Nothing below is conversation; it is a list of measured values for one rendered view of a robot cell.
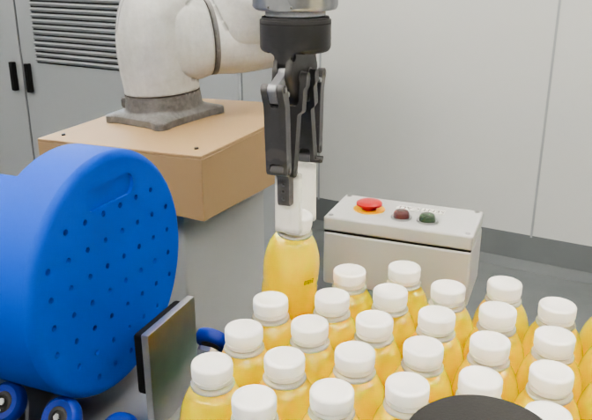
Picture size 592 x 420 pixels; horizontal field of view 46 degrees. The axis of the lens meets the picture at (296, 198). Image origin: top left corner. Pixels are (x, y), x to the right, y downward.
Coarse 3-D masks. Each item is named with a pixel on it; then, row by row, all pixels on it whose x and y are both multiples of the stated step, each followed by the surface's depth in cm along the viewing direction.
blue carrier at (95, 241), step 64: (0, 192) 71; (64, 192) 70; (128, 192) 80; (0, 256) 68; (64, 256) 71; (128, 256) 81; (0, 320) 68; (64, 320) 72; (128, 320) 83; (64, 384) 73
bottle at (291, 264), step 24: (288, 240) 79; (312, 240) 80; (264, 264) 81; (288, 264) 79; (312, 264) 80; (264, 288) 82; (288, 288) 80; (312, 288) 82; (288, 312) 81; (312, 312) 83
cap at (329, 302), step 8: (328, 288) 79; (336, 288) 79; (320, 296) 77; (328, 296) 77; (336, 296) 77; (344, 296) 77; (320, 304) 76; (328, 304) 76; (336, 304) 76; (344, 304) 76; (320, 312) 77; (328, 312) 76; (336, 312) 76; (344, 312) 77
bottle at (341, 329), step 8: (328, 320) 76; (336, 320) 76; (344, 320) 77; (352, 320) 78; (336, 328) 76; (344, 328) 76; (352, 328) 77; (328, 336) 76; (336, 336) 76; (344, 336) 76; (352, 336) 77; (336, 344) 76
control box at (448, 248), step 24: (336, 216) 95; (360, 216) 95; (384, 216) 95; (456, 216) 95; (480, 216) 95; (336, 240) 95; (360, 240) 94; (384, 240) 93; (408, 240) 91; (432, 240) 90; (456, 240) 89; (480, 240) 97; (336, 264) 96; (360, 264) 95; (384, 264) 94; (432, 264) 91; (456, 264) 90
